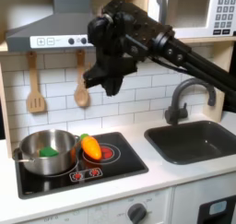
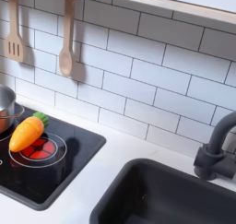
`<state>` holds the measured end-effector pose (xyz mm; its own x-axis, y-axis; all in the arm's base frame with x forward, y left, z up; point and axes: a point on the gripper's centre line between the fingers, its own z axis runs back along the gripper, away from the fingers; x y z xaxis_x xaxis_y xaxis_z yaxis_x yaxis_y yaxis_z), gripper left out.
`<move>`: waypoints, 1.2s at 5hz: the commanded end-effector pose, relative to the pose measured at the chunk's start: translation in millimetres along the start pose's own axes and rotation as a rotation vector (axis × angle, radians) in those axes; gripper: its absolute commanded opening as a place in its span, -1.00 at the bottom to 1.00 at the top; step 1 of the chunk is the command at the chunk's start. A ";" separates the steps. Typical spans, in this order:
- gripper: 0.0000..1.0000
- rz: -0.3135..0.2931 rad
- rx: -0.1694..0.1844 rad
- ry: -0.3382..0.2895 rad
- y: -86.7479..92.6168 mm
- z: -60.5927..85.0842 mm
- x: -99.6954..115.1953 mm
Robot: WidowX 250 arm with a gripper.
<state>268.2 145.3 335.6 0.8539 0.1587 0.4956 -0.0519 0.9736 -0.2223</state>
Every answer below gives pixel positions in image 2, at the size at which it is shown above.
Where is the steel pot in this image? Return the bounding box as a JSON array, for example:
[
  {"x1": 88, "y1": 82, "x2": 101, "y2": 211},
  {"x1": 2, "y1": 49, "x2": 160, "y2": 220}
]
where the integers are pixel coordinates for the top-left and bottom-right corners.
[{"x1": 0, "y1": 84, "x2": 26, "y2": 135}]

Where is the dark grey sink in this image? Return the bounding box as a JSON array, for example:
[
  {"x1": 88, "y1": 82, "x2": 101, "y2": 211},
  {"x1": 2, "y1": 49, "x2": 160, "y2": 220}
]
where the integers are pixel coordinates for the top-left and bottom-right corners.
[{"x1": 89, "y1": 158, "x2": 236, "y2": 224}]

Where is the wooden spoon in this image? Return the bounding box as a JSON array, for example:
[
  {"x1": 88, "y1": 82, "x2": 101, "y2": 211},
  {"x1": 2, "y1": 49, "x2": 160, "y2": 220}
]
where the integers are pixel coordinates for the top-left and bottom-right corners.
[{"x1": 58, "y1": 0, "x2": 77, "y2": 78}]

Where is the light wooden shelf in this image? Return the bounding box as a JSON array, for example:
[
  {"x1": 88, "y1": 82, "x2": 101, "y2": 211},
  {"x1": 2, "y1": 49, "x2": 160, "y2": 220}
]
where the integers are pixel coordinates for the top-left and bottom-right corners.
[{"x1": 112, "y1": 0, "x2": 236, "y2": 35}]

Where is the slotted wooden spatula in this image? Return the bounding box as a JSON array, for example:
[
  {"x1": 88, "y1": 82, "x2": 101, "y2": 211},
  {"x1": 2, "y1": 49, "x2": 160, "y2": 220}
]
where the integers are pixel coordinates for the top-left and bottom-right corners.
[{"x1": 5, "y1": 0, "x2": 25, "y2": 64}]

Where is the orange toy carrot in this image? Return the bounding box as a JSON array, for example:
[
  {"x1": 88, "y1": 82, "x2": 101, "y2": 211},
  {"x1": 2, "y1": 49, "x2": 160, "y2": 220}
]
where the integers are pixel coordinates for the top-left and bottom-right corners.
[{"x1": 8, "y1": 112, "x2": 50, "y2": 153}]

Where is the black stove top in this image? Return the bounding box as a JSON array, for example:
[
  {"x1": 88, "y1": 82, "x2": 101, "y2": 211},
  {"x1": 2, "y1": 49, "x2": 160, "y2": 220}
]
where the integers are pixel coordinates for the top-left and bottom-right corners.
[{"x1": 0, "y1": 102, "x2": 107, "y2": 212}]

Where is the dark grey tap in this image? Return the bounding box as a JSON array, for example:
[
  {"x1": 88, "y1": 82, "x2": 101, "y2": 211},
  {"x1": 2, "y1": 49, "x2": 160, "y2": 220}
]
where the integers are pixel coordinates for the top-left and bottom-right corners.
[{"x1": 193, "y1": 111, "x2": 236, "y2": 182}]

